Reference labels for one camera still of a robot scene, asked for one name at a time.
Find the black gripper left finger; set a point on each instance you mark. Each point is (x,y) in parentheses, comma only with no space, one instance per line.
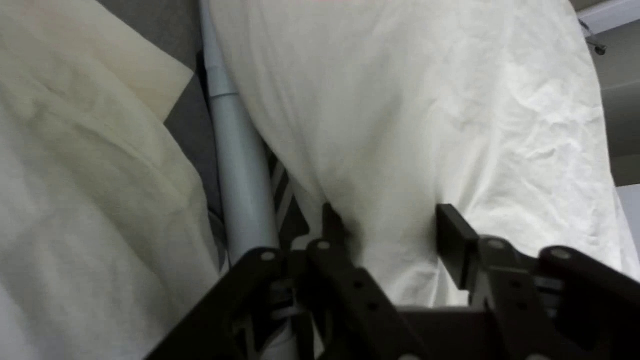
(346,293)

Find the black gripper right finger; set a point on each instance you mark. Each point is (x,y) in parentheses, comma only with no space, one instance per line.
(532,300)

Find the grey white blanket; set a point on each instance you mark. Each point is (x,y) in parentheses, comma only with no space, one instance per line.
(427,120)

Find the blue plaid duvet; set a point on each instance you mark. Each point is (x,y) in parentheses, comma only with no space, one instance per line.
(289,201)

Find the white plastic tube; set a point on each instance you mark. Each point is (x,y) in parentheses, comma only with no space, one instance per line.
(242,172)

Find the cream fabric sheet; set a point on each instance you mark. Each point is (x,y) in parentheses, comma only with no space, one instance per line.
(87,201)

